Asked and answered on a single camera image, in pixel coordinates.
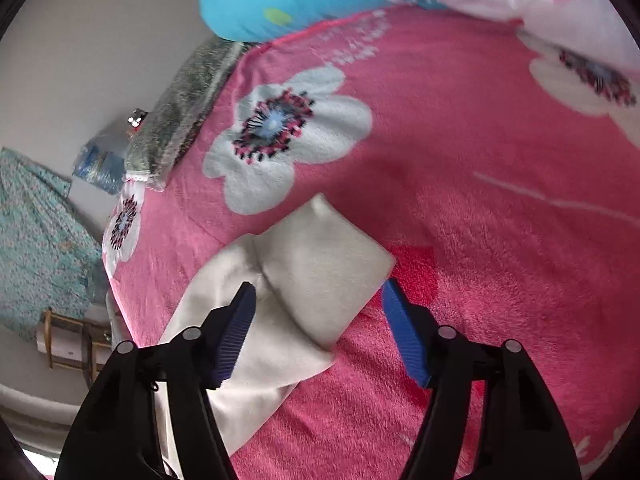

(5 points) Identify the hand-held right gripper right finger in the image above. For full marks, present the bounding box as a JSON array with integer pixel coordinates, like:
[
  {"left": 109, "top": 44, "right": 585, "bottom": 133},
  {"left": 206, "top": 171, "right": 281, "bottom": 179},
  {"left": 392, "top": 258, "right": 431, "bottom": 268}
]
[{"left": 382, "top": 279, "right": 583, "bottom": 480}]

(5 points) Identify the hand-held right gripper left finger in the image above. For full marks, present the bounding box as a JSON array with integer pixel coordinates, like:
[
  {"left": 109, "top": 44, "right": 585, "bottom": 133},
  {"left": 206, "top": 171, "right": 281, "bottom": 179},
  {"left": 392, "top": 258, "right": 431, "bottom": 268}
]
[{"left": 54, "top": 281, "right": 257, "bottom": 480}]

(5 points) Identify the cream zip jacket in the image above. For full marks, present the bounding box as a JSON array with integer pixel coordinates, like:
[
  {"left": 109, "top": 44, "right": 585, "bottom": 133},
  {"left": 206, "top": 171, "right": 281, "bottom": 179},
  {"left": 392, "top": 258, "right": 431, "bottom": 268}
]
[{"left": 159, "top": 192, "right": 397, "bottom": 468}]

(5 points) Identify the empty clear water jug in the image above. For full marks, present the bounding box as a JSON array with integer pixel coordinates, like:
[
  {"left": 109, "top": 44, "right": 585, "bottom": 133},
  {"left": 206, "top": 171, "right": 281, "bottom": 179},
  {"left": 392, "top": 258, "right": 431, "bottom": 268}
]
[{"left": 84, "top": 265, "right": 112, "bottom": 306}]

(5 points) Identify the wooden chair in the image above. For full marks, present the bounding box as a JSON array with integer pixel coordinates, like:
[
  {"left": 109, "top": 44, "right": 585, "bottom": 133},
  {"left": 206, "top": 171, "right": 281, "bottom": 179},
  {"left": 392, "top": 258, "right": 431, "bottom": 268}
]
[{"left": 41, "top": 307, "right": 116, "bottom": 388}]

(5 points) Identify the white box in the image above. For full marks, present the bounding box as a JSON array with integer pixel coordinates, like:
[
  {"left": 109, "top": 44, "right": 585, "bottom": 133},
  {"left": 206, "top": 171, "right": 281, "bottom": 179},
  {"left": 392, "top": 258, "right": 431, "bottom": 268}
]
[{"left": 35, "top": 324, "right": 93, "bottom": 361}]

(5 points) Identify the pink floral blanket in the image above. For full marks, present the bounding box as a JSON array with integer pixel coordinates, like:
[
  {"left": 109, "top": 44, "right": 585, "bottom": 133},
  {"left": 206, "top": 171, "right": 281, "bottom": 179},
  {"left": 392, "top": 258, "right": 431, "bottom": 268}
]
[{"left": 102, "top": 5, "right": 640, "bottom": 480}]

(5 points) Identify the grey window curtain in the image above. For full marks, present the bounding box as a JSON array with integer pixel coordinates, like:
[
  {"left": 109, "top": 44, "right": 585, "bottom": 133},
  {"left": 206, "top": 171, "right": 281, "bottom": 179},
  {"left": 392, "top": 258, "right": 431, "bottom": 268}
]
[{"left": 0, "top": 384, "right": 81, "bottom": 453}]

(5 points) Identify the blue water bottle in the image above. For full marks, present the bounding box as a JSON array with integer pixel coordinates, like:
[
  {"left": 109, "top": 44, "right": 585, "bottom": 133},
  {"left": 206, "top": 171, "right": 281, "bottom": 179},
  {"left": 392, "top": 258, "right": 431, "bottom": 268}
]
[{"left": 72, "top": 120, "right": 132, "bottom": 195}]

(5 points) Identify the grey green lace-edged cloth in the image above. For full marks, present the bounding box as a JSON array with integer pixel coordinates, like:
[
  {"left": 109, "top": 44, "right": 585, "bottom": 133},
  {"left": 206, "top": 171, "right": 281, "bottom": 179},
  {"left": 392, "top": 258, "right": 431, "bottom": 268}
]
[{"left": 125, "top": 37, "right": 256, "bottom": 193}]

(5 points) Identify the teal floral wall cloth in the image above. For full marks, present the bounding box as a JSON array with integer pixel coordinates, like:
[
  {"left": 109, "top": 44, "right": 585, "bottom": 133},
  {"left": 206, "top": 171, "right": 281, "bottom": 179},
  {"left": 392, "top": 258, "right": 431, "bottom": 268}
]
[{"left": 0, "top": 147, "right": 108, "bottom": 343}]

